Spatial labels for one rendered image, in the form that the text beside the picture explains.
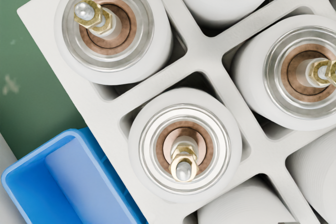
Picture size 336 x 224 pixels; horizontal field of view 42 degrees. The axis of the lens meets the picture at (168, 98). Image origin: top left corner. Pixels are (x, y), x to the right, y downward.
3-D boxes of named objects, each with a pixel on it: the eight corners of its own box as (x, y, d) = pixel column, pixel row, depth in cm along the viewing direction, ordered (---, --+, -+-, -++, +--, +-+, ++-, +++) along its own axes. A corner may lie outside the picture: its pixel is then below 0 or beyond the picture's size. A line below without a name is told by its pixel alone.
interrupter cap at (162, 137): (232, 191, 36) (233, 193, 36) (141, 195, 37) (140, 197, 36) (228, 100, 36) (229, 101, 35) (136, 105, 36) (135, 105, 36)
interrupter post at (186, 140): (199, 162, 36) (201, 170, 33) (170, 163, 36) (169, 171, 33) (198, 133, 36) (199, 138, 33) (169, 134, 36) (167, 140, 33)
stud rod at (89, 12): (107, 15, 34) (85, -2, 27) (113, 27, 34) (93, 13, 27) (96, 21, 34) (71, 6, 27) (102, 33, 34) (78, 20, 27)
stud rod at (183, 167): (175, 149, 34) (172, 170, 27) (186, 143, 34) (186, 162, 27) (181, 160, 34) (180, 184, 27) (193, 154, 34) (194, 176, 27)
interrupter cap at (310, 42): (242, 73, 36) (243, 73, 35) (309, 6, 35) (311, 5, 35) (308, 138, 36) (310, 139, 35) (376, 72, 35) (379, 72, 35)
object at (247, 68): (212, 74, 54) (224, 73, 36) (268, 18, 53) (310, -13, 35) (268, 129, 54) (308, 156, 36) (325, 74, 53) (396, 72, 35)
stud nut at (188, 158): (165, 159, 29) (164, 161, 28) (188, 147, 29) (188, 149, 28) (179, 185, 29) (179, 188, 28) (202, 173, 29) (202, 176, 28)
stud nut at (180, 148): (167, 149, 33) (167, 151, 32) (187, 139, 33) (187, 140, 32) (180, 172, 33) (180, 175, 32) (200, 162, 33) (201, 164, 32)
